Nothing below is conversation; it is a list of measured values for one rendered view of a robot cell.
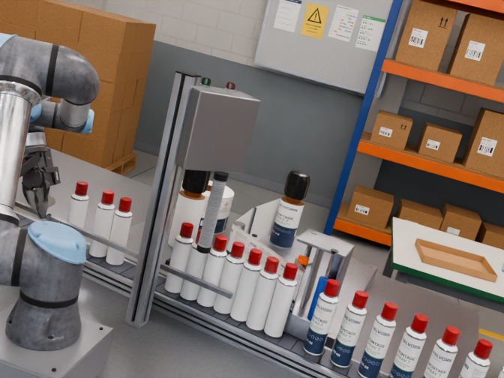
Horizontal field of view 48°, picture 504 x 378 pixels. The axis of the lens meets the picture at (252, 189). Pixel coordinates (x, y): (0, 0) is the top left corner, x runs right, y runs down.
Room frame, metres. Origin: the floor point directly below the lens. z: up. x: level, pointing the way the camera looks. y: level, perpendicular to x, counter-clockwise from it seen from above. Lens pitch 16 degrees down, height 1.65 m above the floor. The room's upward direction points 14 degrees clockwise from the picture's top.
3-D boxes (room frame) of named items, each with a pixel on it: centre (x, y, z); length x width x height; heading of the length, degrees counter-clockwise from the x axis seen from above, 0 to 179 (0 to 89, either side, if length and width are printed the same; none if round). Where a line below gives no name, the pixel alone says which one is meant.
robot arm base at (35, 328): (1.05, 0.35, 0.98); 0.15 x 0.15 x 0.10
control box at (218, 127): (1.37, 0.13, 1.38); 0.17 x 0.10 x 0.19; 126
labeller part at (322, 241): (1.44, -0.23, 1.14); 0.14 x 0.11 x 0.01; 71
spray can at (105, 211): (1.56, 0.40, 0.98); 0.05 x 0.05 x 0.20
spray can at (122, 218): (1.54, 0.34, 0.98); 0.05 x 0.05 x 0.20
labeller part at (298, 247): (2.00, -0.16, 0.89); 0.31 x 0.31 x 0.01
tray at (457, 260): (2.58, -1.01, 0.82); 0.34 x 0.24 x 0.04; 86
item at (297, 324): (1.44, -0.23, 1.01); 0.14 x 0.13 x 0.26; 71
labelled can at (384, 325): (1.28, -0.40, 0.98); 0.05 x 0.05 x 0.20
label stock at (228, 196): (2.04, 0.16, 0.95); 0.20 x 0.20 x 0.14
